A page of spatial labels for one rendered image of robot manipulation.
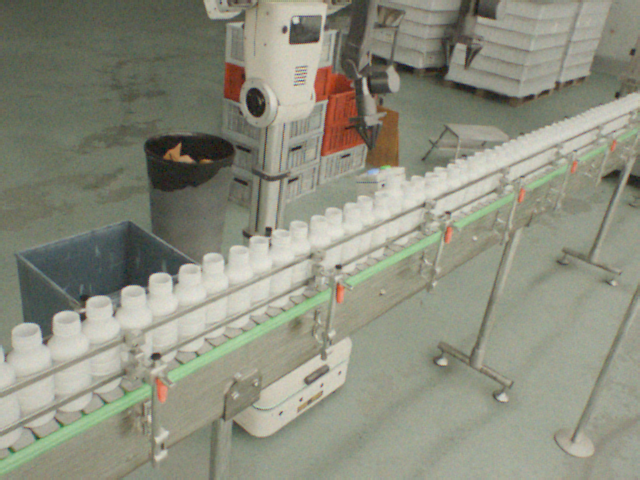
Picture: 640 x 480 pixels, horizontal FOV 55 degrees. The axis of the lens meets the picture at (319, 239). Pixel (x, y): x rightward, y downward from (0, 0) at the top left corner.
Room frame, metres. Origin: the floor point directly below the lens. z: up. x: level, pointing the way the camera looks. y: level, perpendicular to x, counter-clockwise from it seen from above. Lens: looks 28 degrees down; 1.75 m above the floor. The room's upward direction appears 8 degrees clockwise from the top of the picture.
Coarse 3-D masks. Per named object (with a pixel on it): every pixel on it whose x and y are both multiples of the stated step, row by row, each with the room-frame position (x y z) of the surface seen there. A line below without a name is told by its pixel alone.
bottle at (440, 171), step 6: (438, 168) 1.64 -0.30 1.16; (444, 168) 1.64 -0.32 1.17; (438, 174) 1.60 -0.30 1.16; (444, 174) 1.61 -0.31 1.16; (438, 180) 1.60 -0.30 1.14; (444, 180) 1.61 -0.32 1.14; (438, 186) 1.60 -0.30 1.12; (444, 186) 1.60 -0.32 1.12; (444, 192) 1.60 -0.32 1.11; (444, 198) 1.60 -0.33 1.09; (438, 204) 1.59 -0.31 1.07; (438, 210) 1.60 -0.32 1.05
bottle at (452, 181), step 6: (450, 168) 1.65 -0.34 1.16; (456, 168) 1.66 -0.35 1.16; (450, 174) 1.65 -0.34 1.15; (456, 174) 1.65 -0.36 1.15; (450, 180) 1.64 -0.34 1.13; (456, 180) 1.65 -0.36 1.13; (450, 186) 1.63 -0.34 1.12; (456, 186) 1.64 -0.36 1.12; (456, 192) 1.64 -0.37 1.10; (450, 198) 1.64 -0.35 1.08; (444, 204) 1.64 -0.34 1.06; (450, 204) 1.64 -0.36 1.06; (444, 210) 1.63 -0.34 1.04
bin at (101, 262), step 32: (128, 224) 1.47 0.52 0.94; (32, 256) 1.26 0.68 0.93; (64, 256) 1.32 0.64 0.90; (96, 256) 1.39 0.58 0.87; (128, 256) 1.47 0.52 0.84; (160, 256) 1.39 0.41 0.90; (32, 288) 1.19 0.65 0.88; (64, 288) 1.32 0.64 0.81; (96, 288) 1.39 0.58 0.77; (32, 320) 1.20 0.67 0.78
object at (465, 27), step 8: (472, 16) 1.87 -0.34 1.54; (456, 24) 1.89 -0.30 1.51; (464, 24) 1.87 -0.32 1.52; (472, 24) 1.87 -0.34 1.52; (448, 32) 1.89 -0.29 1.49; (456, 32) 1.88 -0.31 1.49; (464, 32) 1.87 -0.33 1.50; (472, 32) 1.88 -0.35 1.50; (472, 40) 1.85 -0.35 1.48; (480, 40) 1.88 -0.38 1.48
